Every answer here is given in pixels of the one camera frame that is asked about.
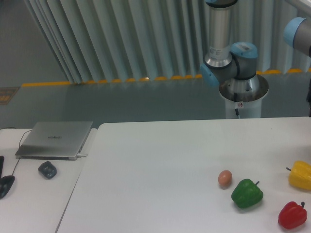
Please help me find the red bell pepper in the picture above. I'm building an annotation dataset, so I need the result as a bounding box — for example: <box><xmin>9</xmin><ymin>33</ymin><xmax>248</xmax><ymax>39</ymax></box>
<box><xmin>278</xmin><ymin>201</ymin><xmax>308</xmax><ymax>230</ymax></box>

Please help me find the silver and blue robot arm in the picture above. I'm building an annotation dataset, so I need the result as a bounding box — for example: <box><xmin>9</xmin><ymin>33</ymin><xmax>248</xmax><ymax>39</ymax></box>
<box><xmin>200</xmin><ymin>0</ymin><xmax>311</xmax><ymax>86</ymax></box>

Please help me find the white USB plug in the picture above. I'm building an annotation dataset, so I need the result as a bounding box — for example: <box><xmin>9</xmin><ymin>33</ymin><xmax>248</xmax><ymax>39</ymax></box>
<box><xmin>77</xmin><ymin>153</ymin><xmax>88</xmax><ymax>158</ymax></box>

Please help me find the brown egg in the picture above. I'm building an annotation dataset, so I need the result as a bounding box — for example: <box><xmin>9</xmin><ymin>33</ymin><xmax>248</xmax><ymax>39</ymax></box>
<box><xmin>218</xmin><ymin>170</ymin><xmax>233</xmax><ymax>187</ymax></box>

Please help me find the white folding curtain partition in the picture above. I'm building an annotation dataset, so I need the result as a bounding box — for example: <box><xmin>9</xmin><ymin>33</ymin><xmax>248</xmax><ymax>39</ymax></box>
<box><xmin>26</xmin><ymin>0</ymin><xmax>311</xmax><ymax>83</ymax></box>

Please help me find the silver closed laptop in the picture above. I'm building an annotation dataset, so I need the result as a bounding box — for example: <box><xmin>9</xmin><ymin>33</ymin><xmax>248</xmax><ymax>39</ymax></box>
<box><xmin>16</xmin><ymin>121</ymin><xmax>93</xmax><ymax>160</ymax></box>

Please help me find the green bell pepper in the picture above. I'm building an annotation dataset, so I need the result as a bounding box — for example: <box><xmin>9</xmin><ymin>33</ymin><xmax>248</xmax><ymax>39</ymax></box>
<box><xmin>231</xmin><ymin>179</ymin><xmax>264</xmax><ymax>209</ymax></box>

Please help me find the dark blue small tray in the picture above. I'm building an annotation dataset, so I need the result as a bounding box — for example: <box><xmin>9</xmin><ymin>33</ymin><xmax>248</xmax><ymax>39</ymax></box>
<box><xmin>38</xmin><ymin>161</ymin><xmax>57</xmax><ymax>180</ymax></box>

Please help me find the yellow bell pepper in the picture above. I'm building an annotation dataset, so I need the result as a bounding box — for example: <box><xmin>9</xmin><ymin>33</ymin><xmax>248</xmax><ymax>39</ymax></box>
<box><xmin>286</xmin><ymin>161</ymin><xmax>311</xmax><ymax>191</ymax></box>

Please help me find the black object at left edge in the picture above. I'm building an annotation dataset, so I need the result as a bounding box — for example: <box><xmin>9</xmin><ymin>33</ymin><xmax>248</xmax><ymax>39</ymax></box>
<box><xmin>0</xmin><ymin>155</ymin><xmax>4</xmax><ymax>178</ymax></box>

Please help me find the black computer mouse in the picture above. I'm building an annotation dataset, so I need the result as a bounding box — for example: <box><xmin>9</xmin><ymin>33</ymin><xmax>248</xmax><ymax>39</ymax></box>
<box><xmin>0</xmin><ymin>175</ymin><xmax>15</xmax><ymax>199</ymax></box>

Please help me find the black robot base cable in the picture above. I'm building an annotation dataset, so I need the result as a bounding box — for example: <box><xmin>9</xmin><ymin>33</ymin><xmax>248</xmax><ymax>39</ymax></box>
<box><xmin>233</xmin><ymin>92</ymin><xmax>242</xmax><ymax>119</ymax></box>

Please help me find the white cylindrical robot pedestal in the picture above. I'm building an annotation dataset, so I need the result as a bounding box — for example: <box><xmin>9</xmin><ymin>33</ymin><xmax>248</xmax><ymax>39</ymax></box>
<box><xmin>219</xmin><ymin>75</ymin><xmax>269</xmax><ymax>119</ymax></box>

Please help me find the black mouse cable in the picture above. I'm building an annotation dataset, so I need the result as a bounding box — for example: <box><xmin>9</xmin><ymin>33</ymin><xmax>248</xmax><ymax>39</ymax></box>
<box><xmin>10</xmin><ymin>128</ymin><xmax>33</xmax><ymax>176</ymax></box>

